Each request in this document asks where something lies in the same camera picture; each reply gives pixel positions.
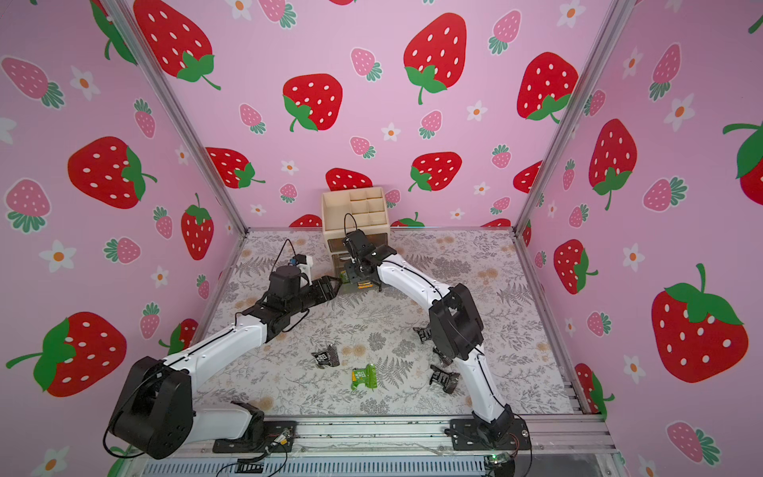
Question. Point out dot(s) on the aluminium corner post left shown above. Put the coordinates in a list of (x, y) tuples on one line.
[(125, 23)]

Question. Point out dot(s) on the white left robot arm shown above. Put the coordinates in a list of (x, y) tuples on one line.
[(155, 410)]

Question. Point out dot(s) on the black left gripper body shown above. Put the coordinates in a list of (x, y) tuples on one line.
[(299, 304)]

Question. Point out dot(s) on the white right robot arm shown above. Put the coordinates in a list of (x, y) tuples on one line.
[(457, 332)]

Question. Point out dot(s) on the aluminium corner post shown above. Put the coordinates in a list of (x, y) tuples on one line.
[(125, 23), (610, 32)]

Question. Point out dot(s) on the cream drawer organizer cabinet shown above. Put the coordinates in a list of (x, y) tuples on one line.
[(347, 210)]

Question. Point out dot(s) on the aluminium corner post right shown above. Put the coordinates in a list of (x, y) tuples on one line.
[(610, 32)]

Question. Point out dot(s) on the black checkered cookie packet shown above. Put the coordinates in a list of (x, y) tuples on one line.
[(444, 360), (327, 357), (424, 333), (448, 381)]

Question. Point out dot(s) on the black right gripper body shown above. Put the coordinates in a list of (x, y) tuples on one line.
[(363, 272)]

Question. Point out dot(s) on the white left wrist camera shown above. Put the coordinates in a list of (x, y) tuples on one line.
[(304, 263)]

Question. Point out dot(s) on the green cookie packet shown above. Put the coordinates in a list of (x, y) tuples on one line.
[(366, 376)]

